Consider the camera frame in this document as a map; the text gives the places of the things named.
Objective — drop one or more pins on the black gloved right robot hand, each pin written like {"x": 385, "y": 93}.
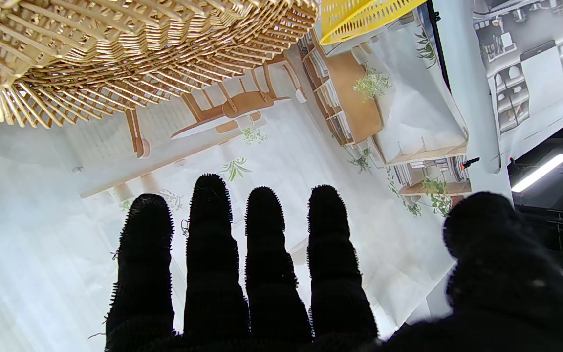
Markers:
{"x": 496, "y": 274}

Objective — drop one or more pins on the white ceiling light strip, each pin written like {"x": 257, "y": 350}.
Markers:
{"x": 540, "y": 172}

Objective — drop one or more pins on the black orange spring clamp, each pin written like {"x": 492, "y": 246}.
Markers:
{"x": 469, "y": 164}

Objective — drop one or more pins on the kitchen print backdrop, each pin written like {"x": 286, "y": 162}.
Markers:
{"x": 545, "y": 63}

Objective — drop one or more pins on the black backdrop stand pole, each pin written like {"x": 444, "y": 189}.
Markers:
{"x": 439, "y": 44}

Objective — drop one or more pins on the dining room print backdrop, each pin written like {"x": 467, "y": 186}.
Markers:
{"x": 286, "y": 146}

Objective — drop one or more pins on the yellow plastic mesh basket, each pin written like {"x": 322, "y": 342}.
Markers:
{"x": 355, "y": 19}

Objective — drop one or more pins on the oval wicker basket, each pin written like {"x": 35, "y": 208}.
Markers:
{"x": 115, "y": 49}

